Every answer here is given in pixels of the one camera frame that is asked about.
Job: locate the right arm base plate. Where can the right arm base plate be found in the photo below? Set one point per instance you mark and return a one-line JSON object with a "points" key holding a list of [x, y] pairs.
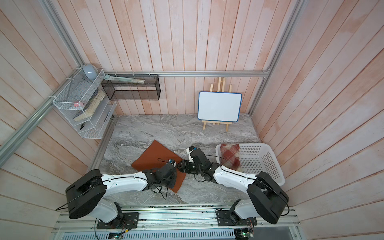
{"points": [[227, 218]]}

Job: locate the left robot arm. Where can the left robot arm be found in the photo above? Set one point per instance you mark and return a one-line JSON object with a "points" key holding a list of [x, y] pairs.
{"points": [[87, 196]]}

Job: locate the grey computer mouse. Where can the grey computer mouse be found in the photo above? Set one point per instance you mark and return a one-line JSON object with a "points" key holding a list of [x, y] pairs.
{"points": [[90, 71]]}

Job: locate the black wire mesh basket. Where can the black wire mesh basket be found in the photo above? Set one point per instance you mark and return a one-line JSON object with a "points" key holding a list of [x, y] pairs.
{"points": [[119, 91]]}

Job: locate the red plaid skirt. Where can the red plaid skirt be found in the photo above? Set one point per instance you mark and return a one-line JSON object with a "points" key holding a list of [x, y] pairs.
{"points": [[230, 157]]}

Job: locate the wooden easel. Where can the wooden easel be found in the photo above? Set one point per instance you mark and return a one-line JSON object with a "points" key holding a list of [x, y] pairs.
{"points": [[220, 89]]}

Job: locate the light green flat ruler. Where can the light green flat ruler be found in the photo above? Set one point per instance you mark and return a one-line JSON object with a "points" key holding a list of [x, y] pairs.
{"points": [[123, 79]]}

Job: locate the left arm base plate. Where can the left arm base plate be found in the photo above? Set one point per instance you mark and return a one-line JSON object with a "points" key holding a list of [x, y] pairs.
{"points": [[123, 221]]}

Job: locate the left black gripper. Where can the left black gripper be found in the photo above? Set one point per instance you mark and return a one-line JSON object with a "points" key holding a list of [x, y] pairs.
{"points": [[171, 185]]}

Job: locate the white plastic basket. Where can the white plastic basket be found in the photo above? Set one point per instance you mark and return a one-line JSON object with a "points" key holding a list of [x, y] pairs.
{"points": [[254, 158]]}

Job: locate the worn book on shelf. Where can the worn book on shelf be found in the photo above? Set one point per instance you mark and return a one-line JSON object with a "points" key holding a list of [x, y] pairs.
{"points": [[91, 106]]}

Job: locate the aluminium rail frame front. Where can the aluminium rail frame front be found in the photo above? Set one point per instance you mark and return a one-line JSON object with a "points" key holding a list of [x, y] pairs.
{"points": [[184, 222]]}

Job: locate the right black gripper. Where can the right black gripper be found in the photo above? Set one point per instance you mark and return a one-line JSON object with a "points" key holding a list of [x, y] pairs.
{"points": [[185, 168]]}

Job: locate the rust brown skirt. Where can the rust brown skirt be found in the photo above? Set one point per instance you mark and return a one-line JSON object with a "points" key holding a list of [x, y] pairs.
{"points": [[155, 156]]}

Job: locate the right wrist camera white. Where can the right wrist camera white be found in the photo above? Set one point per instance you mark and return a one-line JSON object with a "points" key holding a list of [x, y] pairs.
{"points": [[189, 152]]}

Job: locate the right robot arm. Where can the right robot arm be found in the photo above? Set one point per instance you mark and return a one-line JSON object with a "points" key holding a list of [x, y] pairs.
{"points": [[266, 198]]}

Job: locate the white wire shelf rack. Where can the white wire shelf rack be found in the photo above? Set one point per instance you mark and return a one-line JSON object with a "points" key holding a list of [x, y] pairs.
{"points": [[80, 89]]}

